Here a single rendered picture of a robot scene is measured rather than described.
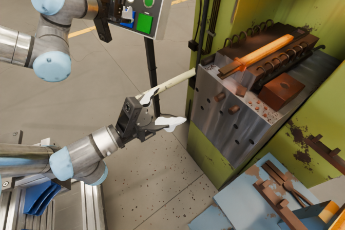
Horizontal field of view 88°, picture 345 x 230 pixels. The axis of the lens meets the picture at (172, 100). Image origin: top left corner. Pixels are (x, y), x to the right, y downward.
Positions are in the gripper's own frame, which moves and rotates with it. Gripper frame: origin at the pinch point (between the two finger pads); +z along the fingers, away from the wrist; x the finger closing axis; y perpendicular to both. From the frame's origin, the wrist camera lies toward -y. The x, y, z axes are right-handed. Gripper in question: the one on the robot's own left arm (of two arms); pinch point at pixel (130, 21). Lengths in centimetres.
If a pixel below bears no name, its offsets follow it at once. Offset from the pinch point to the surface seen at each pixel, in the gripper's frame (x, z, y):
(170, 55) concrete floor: 46, 146, -38
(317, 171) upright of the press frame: -92, 19, -36
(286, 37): -58, 28, 10
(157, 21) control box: -6.5, 10.4, 2.6
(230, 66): -44.3, 1.7, -4.4
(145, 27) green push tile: -1.3, 9.6, -1.7
